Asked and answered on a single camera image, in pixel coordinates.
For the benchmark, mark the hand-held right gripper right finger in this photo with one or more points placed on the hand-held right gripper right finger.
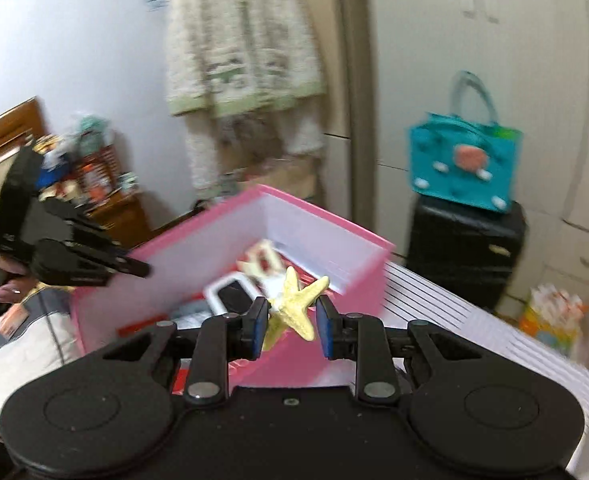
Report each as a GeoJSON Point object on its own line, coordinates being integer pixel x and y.
{"type": "Point", "coordinates": [324, 332]}

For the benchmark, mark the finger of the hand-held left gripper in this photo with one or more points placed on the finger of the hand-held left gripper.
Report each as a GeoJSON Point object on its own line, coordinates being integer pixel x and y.
{"type": "Point", "coordinates": [69, 267]}
{"type": "Point", "coordinates": [89, 235]}

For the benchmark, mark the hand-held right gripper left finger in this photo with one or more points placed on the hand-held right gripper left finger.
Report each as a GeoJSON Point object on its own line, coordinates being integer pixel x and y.
{"type": "Point", "coordinates": [260, 327]}

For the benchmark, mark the yellow starfish hair clip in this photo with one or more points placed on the yellow starfish hair clip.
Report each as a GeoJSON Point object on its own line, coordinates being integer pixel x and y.
{"type": "Point", "coordinates": [294, 310]}

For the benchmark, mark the white portable router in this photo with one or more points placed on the white portable router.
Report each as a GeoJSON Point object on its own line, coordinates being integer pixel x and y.
{"type": "Point", "coordinates": [229, 295]}

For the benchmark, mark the cream claw hair clip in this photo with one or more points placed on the cream claw hair clip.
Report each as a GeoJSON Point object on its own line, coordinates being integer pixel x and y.
{"type": "Point", "coordinates": [262, 260]}

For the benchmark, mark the pink storage box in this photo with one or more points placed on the pink storage box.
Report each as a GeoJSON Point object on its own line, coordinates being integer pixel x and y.
{"type": "Point", "coordinates": [314, 240]}

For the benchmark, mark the person's left hand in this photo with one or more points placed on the person's left hand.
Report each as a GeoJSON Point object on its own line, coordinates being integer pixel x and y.
{"type": "Point", "coordinates": [14, 287]}

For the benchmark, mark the wooden cabinet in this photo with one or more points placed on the wooden cabinet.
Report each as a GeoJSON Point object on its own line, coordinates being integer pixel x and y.
{"type": "Point", "coordinates": [119, 220]}

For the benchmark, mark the red brown gift bag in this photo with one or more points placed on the red brown gift bag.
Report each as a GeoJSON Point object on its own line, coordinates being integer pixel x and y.
{"type": "Point", "coordinates": [102, 170]}

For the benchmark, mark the pale green plastic bag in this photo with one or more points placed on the pale green plastic bag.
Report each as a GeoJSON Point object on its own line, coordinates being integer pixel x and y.
{"type": "Point", "coordinates": [92, 132]}

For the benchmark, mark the striped tablecloth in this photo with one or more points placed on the striped tablecloth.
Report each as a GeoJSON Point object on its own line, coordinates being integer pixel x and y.
{"type": "Point", "coordinates": [474, 330]}

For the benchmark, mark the black suitcase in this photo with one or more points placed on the black suitcase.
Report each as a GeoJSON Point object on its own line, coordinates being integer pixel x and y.
{"type": "Point", "coordinates": [459, 255]}

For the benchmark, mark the teal felt handbag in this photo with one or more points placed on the teal felt handbag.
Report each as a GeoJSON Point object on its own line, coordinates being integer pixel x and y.
{"type": "Point", "coordinates": [459, 165]}

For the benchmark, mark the white orange gift bag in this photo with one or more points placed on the white orange gift bag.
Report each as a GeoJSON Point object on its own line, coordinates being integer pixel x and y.
{"type": "Point", "coordinates": [554, 320]}

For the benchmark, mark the cream fleece robe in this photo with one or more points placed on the cream fleece robe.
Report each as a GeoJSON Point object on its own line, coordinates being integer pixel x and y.
{"type": "Point", "coordinates": [234, 50]}

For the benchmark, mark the beige wardrobe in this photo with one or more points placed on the beige wardrobe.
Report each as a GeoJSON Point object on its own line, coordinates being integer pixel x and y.
{"type": "Point", "coordinates": [524, 60]}

